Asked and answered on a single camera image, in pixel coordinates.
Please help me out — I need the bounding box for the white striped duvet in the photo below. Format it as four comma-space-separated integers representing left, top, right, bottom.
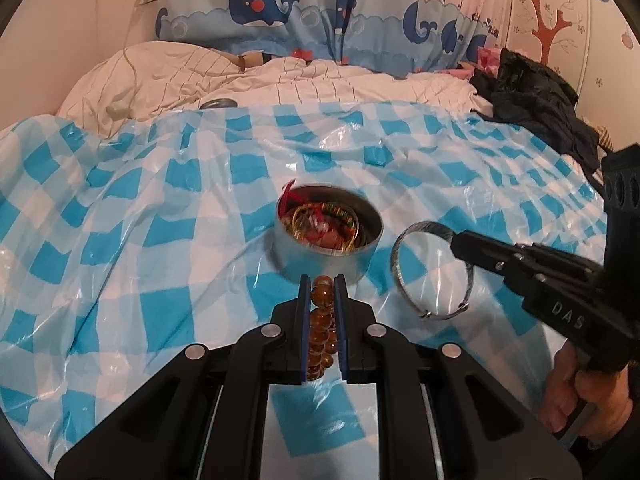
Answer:
55, 42, 493, 131

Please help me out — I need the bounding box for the black clothing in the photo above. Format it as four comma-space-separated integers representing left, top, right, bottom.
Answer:
470, 47, 608, 176

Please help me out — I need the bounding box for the blue white checked plastic sheet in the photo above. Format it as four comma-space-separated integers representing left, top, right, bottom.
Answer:
0, 100, 616, 461

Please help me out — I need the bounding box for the round metal tin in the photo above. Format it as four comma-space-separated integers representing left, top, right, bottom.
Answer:
272, 183, 385, 283

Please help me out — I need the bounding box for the tree wall sticker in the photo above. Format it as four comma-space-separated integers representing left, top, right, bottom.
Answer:
527, 0, 574, 64

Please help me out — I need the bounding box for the silver bangle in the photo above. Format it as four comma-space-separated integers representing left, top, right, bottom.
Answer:
391, 221, 475, 320

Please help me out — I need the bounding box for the heap of mixed bracelets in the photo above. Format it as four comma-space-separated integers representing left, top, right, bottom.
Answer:
280, 185, 362, 251

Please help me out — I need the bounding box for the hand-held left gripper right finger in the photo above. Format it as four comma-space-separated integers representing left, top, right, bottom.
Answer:
334, 274, 586, 480

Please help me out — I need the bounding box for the whale print curtain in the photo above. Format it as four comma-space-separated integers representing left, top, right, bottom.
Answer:
155, 0, 516, 78

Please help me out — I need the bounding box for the amber bead bracelet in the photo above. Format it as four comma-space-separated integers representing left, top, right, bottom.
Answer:
306, 275, 340, 383

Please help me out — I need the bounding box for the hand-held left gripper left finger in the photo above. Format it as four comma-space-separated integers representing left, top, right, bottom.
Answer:
54, 274, 313, 480

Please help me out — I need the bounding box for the white charger cable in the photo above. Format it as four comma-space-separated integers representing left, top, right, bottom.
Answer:
102, 6, 147, 121

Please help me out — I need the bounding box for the person's right hand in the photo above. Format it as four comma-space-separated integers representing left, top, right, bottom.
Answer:
542, 345, 632, 442

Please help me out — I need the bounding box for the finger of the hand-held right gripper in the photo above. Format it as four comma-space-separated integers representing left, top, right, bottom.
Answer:
449, 229, 557, 293

